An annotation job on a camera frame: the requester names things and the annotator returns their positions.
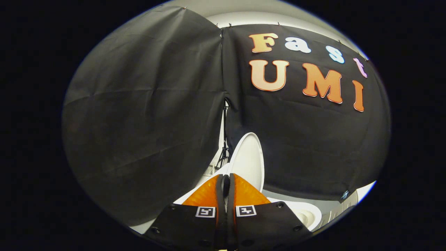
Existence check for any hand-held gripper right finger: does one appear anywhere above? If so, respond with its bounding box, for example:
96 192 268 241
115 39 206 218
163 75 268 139
226 173 312 251

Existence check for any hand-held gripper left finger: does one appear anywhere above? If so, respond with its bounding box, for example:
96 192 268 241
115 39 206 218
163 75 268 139
144 173 227 251

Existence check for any white drawer cabinet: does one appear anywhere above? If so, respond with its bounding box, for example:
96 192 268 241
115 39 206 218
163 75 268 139
320 181 378 229

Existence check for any black backdrop cloth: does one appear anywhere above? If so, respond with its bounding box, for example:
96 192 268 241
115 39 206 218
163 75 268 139
62 5 391 227

